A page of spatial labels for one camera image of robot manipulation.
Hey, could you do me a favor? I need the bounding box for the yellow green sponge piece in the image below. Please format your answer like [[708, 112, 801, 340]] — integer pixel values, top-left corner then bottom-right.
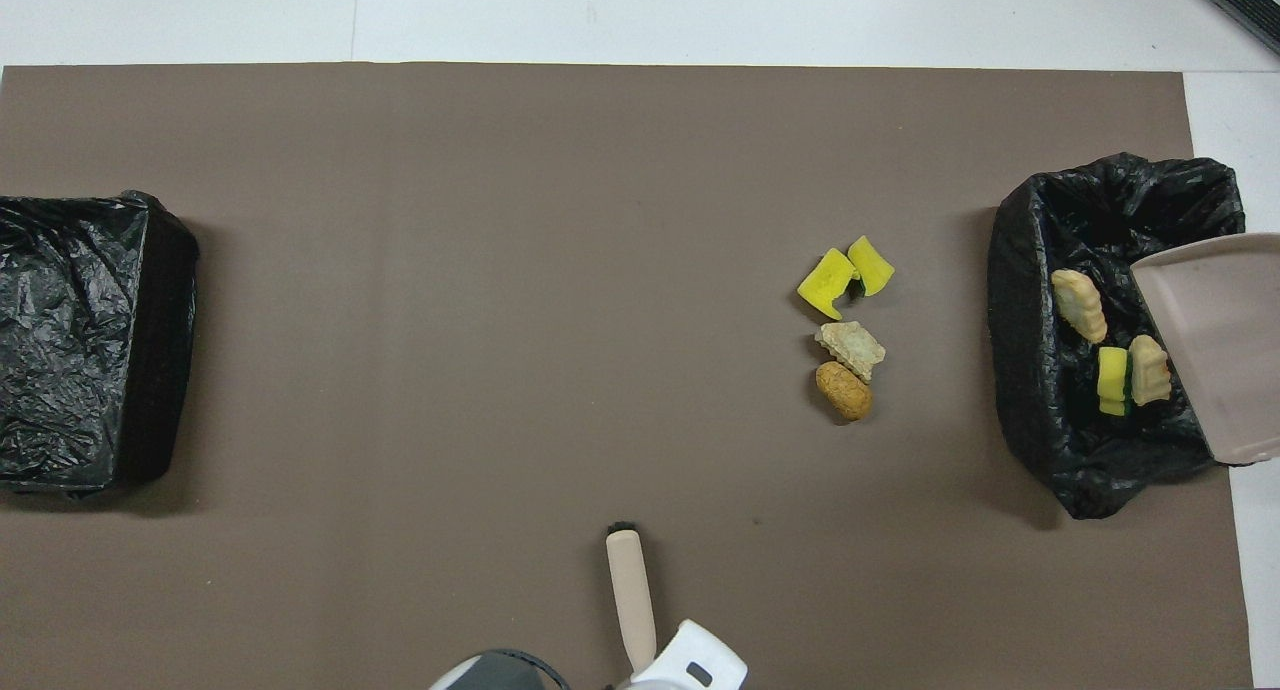
[[847, 235, 896, 298], [1097, 346, 1134, 418], [797, 248, 860, 321]]

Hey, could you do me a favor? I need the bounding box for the brown bread roll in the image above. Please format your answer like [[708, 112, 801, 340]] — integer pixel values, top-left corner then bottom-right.
[[815, 361, 874, 422]]

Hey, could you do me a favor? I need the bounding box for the beige trash chunk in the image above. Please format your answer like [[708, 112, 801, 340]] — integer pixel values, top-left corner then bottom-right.
[[1050, 268, 1109, 345], [815, 321, 887, 383], [1128, 334, 1173, 407]]

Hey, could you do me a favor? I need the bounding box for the beige hand brush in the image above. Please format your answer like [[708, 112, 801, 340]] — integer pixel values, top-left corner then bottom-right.
[[605, 521, 659, 674]]

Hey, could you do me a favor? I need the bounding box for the beige plastic dustpan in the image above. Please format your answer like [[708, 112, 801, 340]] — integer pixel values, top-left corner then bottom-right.
[[1130, 233, 1280, 467]]

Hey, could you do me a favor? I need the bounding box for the black bag lined bin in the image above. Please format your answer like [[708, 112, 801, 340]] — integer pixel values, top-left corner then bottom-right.
[[987, 152, 1248, 520], [0, 191, 200, 499]]

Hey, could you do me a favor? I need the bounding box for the brown table mat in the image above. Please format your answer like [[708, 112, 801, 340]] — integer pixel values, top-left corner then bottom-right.
[[0, 63, 1254, 690]]

